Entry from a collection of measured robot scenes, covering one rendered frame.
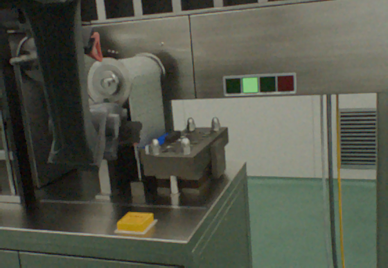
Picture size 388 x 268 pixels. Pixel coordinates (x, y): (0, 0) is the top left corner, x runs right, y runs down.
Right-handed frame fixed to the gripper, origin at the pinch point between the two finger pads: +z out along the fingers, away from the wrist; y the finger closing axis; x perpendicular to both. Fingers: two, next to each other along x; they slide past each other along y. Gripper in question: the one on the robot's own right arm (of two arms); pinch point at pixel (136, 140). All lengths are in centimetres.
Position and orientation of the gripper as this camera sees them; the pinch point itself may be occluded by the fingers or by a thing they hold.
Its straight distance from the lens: 135.6
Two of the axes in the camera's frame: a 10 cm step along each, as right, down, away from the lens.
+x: 0.9, -9.5, 3.0
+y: 9.4, -0.1, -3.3
